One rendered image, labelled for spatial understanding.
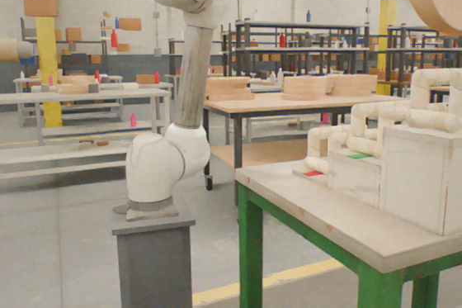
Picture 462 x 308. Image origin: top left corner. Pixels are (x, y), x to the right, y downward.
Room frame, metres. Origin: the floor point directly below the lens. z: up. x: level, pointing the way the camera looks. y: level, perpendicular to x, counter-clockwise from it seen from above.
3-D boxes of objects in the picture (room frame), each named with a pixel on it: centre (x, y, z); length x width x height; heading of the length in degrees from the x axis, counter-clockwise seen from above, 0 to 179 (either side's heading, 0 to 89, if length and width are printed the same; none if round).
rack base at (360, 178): (0.92, -0.37, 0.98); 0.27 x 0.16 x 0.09; 118
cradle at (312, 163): (1.02, -0.22, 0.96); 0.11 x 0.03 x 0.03; 28
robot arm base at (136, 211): (1.39, 0.33, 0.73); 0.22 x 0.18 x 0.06; 107
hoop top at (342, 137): (1.02, -0.32, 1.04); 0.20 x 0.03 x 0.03; 117
